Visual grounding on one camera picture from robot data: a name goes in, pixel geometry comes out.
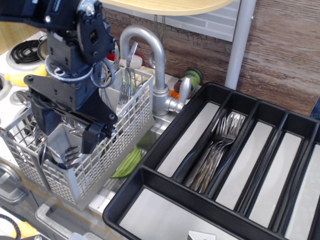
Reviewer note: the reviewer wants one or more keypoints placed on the silver toy faucet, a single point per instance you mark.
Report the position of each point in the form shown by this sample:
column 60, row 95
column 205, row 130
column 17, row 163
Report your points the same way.
column 162, row 102

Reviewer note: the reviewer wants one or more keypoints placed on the yellow toy banana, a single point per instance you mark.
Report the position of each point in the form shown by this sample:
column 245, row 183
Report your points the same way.
column 18, row 79

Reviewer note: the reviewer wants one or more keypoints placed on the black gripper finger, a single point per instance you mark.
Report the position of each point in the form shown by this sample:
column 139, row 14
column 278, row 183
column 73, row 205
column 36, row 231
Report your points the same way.
column 45, row 115
column 93, row 134

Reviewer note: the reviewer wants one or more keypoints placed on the silver spoon at basket edge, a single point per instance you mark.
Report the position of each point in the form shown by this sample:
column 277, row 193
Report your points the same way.
column 25, row 98

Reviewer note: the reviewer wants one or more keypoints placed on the pile of silver forks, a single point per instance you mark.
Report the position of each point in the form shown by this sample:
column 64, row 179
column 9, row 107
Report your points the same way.
column 227, row 130

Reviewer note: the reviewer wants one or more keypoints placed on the black stove coil burner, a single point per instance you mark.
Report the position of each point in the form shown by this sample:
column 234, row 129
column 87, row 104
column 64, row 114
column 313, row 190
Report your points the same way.
column 26, row 52

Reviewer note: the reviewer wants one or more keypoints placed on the upright silver fork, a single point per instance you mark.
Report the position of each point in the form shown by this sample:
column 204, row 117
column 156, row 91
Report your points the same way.
column 126, row 88

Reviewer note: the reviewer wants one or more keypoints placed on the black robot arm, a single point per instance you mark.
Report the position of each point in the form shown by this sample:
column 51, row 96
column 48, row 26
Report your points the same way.
column 78, row 42

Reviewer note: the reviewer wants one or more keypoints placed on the grey metal pole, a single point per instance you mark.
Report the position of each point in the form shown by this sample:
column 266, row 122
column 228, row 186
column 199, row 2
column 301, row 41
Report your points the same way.
column 240, row 38

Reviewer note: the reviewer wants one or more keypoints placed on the silver knife in basket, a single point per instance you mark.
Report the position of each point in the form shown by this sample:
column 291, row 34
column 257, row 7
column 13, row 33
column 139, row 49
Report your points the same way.
column 116, row 61

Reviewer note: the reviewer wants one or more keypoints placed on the silver fork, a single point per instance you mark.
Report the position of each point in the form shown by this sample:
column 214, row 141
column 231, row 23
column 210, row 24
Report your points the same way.
column 71, row 154
column 126, row 88

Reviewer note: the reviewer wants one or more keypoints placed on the orange toy carrot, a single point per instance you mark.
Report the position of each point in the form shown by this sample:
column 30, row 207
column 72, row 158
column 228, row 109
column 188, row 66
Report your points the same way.
column 174, row 94

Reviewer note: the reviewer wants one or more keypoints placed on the green toy leaf vegetable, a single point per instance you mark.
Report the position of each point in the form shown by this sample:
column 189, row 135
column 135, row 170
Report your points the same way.
column 129, row 164

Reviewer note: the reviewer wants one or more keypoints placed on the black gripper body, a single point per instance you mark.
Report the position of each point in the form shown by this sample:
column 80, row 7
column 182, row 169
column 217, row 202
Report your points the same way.
column 78, row 100

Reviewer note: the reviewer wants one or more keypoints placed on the green labelled toy can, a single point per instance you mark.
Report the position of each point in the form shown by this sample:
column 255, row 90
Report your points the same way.
column 195, row 77

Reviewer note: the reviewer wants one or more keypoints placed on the black cutlery tray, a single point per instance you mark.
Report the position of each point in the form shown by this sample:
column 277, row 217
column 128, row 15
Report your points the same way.
column 266, row 185

